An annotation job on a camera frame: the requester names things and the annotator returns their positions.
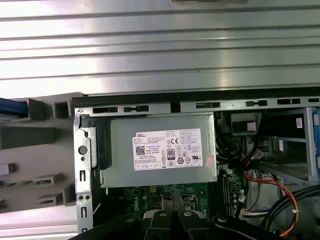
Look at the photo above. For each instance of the black open PC case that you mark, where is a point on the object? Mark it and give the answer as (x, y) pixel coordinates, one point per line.
(155, 108)

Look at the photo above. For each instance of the black RAM slot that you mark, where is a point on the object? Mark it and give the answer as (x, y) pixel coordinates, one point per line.
(221, 195)
(228, 195)

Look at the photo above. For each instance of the CPU socket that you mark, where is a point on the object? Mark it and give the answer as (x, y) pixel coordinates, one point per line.
(190, 198)

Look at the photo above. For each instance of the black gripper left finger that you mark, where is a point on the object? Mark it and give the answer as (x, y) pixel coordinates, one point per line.
(160, 230)

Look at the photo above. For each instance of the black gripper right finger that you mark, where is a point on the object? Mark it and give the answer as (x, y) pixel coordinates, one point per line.
(187, 230)

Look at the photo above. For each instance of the metal optical drive cage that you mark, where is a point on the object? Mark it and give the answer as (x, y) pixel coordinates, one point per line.
(308, 140)

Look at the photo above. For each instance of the grey power supply unit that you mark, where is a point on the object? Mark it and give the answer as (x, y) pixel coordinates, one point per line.
(120, 150)

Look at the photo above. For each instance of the green motherboard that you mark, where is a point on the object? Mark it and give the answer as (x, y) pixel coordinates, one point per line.
(140, 197)

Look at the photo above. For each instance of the grey parts rack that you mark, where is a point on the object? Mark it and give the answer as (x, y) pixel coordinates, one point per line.
(30, 155)

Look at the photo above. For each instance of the blue plastic drive latch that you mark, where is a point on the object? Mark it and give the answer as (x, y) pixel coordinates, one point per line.
(317, 140)

